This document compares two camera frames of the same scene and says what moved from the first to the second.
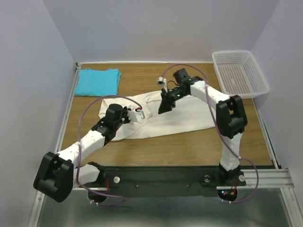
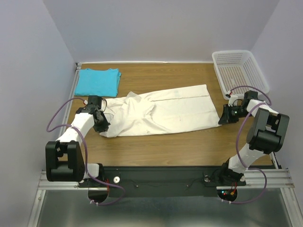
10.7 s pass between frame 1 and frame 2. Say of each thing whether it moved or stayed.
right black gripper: moved
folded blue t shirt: stayed
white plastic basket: stayed
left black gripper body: moved
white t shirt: stayed
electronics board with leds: stayed
